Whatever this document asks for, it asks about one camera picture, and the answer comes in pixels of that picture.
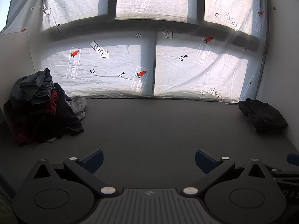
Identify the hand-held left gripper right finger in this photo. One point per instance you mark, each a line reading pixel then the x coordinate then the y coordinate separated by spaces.
pixel 204 161

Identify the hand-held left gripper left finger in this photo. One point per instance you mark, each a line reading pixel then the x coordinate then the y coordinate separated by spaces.
pixel 94 159

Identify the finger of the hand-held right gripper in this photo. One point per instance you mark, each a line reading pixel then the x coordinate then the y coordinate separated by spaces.
pixel 293 159

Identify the folded black garment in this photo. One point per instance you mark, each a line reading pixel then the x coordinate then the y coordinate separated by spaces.
pixel 261 116

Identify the black crumpled garment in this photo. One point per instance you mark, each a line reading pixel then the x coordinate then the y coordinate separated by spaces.
pixel 63 116

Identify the grey garment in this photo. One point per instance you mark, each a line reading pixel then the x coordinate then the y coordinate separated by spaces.
pixel 78 105

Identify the red garment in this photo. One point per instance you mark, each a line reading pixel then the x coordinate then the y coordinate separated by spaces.
pixel 53 103

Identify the carrot printed plastic sheet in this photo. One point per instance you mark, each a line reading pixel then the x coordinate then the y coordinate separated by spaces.
pixel 186 74

